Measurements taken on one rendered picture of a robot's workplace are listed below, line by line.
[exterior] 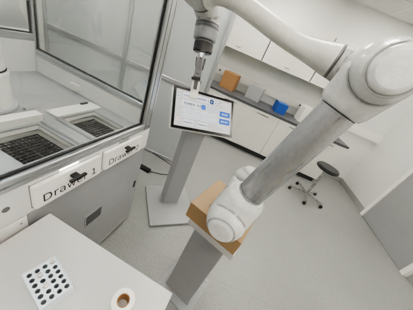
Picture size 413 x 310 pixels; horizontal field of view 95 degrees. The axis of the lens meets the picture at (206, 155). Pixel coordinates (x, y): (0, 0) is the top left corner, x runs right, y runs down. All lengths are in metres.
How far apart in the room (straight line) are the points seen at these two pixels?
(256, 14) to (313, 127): 0.36
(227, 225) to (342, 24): 4.04
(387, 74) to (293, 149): 0.24
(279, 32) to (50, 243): 1.05
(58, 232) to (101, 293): 0.29
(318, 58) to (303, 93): 3.56
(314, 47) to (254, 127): 2.93
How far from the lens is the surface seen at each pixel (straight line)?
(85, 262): 0.88
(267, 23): 0.70
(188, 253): 1.28
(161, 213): 1.96
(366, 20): 4.49
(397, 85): 0.52
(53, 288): 0.82
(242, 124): 3.59
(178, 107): 1.40
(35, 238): 0.96
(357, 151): 5.02
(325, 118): 0.57
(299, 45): 0.74
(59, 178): 0.92
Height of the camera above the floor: 1.54
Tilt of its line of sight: 30 degrees down
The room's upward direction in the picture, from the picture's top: 24 degrees clockwise
